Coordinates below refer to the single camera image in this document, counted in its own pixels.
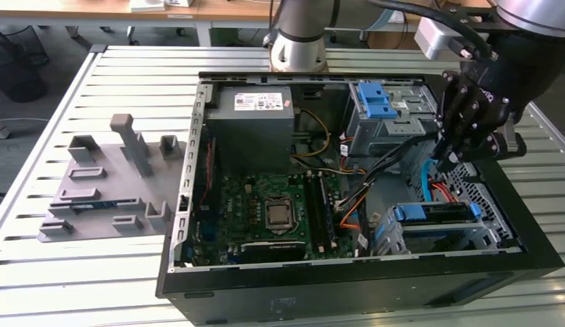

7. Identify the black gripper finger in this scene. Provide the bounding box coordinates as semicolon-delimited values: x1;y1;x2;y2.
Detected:
450;131;508;171
434;71;487;173

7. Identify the red power wire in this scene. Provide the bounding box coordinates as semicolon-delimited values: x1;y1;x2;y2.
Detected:
427;177;460;204

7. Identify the blue data wire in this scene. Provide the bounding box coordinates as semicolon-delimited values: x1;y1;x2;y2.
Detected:
420;157;443;206

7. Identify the hard disk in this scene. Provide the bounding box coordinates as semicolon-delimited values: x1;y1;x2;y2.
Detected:
390;202;482;225

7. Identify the grey metal disk bay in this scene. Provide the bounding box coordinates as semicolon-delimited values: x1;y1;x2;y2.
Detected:
370;200;512;257

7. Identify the grey metal drive cage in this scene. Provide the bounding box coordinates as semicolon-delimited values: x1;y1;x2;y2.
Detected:
344;81;446;160

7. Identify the grey office chair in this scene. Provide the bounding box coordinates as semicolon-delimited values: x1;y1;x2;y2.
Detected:
367;6;404;41

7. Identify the bluish RAM stick in slot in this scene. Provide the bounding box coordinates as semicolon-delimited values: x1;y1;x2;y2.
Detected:
318;175;338;248

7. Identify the black RAM slot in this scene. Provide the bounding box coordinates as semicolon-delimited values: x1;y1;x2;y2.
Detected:
303;172;327;252

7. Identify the white power supply label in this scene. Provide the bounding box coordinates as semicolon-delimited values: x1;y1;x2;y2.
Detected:
232;91;288;112

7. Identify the grey power supply unit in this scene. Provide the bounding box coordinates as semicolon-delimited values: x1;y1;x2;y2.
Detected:
204;84;295;176

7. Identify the metal CPU socket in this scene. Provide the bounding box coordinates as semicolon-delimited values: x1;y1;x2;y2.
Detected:
260;196;299;236

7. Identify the silver CPU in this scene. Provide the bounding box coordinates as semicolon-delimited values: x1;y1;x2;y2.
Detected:
267;204;292;226

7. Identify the black graphics card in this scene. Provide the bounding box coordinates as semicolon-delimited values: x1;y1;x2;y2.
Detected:
237;240;307;264

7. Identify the green motherboard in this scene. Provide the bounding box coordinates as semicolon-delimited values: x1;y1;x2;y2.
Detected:
189;172;358;266

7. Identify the black open PC case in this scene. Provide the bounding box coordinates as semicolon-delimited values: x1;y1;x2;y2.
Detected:
155;70;565;326

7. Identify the wooden desk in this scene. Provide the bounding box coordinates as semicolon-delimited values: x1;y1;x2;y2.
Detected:
0;0;419;52

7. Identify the white box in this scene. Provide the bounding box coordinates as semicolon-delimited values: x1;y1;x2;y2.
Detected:
128;0;168;14

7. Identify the grey parts rack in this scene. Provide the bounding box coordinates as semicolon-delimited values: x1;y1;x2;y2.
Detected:
37;114;188;245

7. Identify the blue RAM stick on rack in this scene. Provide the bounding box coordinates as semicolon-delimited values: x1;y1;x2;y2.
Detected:
69;200;120;211

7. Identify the black mesh bin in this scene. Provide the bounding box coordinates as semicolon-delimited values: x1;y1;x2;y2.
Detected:
0;25;49;104

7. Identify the grey stand foot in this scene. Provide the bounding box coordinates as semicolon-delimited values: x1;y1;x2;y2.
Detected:
0;112;13;140

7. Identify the grey camera bracket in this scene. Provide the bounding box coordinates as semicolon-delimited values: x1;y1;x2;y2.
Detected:
498;121;527;160

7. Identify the blue plastic drive bracket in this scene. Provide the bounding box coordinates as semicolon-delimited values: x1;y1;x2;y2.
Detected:
356;82;398;119

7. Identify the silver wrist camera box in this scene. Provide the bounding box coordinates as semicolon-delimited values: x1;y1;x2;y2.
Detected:
412;16;491;62

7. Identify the black cable bundle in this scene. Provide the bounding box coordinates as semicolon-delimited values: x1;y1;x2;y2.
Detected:
354;131;442;205

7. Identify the thick black hose cable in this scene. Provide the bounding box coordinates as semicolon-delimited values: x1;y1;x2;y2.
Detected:
366;0;498;61

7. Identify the red wire black plug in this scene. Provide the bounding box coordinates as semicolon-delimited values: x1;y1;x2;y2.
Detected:
338;135;370;175

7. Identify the yellow wire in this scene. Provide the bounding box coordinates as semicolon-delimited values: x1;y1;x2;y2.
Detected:
289;108;332;158

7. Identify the orange wire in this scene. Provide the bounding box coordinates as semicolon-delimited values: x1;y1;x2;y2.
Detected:
338;199;370;230

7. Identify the thin red wire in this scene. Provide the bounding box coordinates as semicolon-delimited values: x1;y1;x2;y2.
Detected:
204;138;217;209

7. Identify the white floor cable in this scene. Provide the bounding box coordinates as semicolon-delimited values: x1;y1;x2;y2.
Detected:
0;116;49;124

